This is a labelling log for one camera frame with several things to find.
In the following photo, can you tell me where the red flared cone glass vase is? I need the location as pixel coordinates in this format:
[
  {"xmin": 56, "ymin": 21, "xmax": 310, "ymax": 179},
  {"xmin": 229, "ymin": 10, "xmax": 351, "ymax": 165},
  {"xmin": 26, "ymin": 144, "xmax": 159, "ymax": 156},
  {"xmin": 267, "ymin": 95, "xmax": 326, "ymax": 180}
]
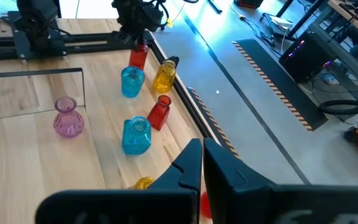
[{"xmin": 200, "ymin": 191, "xmax": 213, "ymax": 220}]

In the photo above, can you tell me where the black vacuum hose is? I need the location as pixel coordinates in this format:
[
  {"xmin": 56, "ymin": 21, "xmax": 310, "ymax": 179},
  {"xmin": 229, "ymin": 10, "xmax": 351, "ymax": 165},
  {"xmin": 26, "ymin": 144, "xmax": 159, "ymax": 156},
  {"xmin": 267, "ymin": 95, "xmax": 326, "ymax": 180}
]
[{"xmin": 318, "ymin": 99, "xmax": 358, "ymax": 116}]

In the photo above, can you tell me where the purple dimpled flared glass vase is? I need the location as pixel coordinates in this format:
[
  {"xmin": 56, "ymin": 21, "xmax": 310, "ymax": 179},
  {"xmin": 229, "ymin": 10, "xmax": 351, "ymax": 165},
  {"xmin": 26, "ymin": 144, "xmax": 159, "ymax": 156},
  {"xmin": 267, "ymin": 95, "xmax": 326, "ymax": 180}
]
[{"xmin": 53, "ymin": 96, "xmax": 85, "ymax": 139}]

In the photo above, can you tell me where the small yellow checkered glass vase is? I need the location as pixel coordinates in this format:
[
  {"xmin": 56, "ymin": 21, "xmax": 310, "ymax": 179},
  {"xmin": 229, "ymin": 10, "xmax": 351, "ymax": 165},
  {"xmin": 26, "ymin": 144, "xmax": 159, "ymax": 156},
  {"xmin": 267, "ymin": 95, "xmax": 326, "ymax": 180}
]
[{"xmin": 134, "ymin": 176, "xmax": 155, "ymax": 190}]

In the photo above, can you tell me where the red ribbed cylinder glass vase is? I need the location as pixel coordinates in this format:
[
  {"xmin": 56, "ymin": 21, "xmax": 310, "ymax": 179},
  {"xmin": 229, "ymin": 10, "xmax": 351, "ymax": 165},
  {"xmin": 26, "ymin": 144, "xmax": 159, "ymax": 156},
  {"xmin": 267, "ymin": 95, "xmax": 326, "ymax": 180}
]
[{"xmin": 128, "ymin": 40, "xmax": 149, "ymax": 71}]

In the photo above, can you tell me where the black mat with orange stripes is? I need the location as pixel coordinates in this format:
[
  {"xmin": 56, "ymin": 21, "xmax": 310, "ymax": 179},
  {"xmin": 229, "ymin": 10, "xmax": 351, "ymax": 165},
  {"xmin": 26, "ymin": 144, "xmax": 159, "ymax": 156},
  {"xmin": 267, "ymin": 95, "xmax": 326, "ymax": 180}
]
[
  {"xmin": 232, "ymin": 37, "xmax": 328, "ymax": 132},
  {"xmin": 186, "ymin": 86, "xmax": 241, "ymax": 160}
]

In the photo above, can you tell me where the black computer with purple lights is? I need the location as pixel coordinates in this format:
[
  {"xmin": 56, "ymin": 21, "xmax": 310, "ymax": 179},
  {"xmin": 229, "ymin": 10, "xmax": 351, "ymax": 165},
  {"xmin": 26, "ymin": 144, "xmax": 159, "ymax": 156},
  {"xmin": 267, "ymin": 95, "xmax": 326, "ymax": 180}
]
[{"xmin": 278, "ymin": 30, "xmax": 338, "ymax": 85}]

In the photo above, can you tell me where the grey workbench with wooden top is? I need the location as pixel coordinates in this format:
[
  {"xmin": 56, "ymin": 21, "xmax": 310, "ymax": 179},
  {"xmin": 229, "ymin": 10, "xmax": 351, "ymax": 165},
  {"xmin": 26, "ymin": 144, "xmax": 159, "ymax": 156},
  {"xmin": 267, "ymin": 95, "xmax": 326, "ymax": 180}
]
[{"xmin": 275, "ymin": 0, "xmax": 358, "ymax": 105}]

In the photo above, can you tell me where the blue square patterned glass vase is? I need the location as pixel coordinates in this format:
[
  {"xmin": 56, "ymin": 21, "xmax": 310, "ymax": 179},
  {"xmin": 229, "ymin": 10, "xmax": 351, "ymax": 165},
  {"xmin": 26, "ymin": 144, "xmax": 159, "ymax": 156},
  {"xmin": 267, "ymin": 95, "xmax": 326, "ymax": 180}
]
[{"xmin": 121, "ymin": 116, "xmax": 152, "ymax": 156}]

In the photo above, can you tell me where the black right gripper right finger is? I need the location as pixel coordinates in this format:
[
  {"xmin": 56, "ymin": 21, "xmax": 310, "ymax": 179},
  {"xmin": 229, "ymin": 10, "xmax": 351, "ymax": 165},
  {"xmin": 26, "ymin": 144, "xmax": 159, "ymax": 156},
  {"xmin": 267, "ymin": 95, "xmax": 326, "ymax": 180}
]
[{"xmin": 203, "ymin": 138, "xmax": 358, "ymax": 224}]

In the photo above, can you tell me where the large blue embossed glass vase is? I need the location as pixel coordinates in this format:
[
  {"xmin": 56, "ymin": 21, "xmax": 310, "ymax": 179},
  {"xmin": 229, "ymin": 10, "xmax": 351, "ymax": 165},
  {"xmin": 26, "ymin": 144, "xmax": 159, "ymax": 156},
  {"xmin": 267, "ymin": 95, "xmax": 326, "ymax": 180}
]
[{"xmin": 121, "ymin": 65, "xmax": 145, "ymax": 99}]

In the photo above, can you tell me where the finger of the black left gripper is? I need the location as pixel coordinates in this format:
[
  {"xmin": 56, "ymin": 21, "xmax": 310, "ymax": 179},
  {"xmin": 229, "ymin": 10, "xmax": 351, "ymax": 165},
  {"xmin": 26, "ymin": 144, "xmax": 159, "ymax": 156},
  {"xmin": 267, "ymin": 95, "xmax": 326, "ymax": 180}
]
[
  {"xmin": 129, "ymin": 30, "xmax": 140, "ymax": 50},
  {"xmin": 139, "ymin": 30, "xmax": 150, "ymax": 50}
]

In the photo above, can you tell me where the wooden shelf with black frame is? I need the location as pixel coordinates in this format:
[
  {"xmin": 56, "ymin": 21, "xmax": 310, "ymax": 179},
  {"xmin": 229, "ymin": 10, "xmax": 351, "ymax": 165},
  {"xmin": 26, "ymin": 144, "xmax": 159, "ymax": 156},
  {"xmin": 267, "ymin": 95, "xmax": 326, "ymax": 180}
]
[{"xmin": 0, "ymin": 67, "xmax": 108, "ymax": 224}]

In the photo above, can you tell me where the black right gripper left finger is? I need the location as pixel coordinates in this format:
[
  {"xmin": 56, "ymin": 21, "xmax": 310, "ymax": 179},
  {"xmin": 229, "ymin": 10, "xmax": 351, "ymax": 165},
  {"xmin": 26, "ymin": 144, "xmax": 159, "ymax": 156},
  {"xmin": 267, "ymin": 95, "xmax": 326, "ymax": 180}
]
[{"xmin": 35, "ymin": 138, "xmax": 203, "ymax": 224}]

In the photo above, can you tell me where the small red ribbed square vase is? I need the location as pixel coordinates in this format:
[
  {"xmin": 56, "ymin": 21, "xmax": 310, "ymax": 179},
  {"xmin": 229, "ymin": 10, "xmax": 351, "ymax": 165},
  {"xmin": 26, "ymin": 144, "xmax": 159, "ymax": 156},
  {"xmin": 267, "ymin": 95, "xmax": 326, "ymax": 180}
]
[{"xmin": 147, "ymin": 95, "xmax": 172, "ymax": 131}]

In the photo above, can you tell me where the black table handle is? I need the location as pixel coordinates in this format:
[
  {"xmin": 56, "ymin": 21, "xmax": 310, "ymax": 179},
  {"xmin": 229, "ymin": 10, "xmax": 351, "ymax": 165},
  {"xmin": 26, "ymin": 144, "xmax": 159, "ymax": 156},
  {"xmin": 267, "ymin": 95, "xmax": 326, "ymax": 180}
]
[{"xmin": 167, "ymin": 55, "xmax": 180, "ymax": 68}]

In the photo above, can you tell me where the tall yellow ribbed glass vase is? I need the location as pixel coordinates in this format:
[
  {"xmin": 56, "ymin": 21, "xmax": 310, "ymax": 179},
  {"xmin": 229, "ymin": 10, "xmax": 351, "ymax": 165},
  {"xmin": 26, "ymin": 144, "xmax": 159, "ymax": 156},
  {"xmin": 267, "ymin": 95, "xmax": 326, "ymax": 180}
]
[{"xmin": 152, "ymin": 59, "xmax": 177, "ymax": 93}]

